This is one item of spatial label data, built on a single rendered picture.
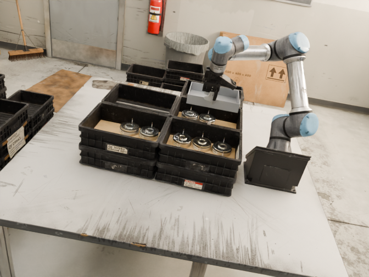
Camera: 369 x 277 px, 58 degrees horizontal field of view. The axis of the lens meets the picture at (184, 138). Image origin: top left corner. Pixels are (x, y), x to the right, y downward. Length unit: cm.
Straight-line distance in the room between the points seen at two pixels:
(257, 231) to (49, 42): 426
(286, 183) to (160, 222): 72
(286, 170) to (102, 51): 369
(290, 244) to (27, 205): 115
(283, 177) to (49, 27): 408
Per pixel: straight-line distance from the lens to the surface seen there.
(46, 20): 517
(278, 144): 186
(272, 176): 183
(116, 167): 174
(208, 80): 163
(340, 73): 512
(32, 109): 304
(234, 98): 192
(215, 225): 156
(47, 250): 235
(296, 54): 184
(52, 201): 161
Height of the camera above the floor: 178
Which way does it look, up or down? 31 degrees down
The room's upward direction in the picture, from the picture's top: 10 degrees clockwise
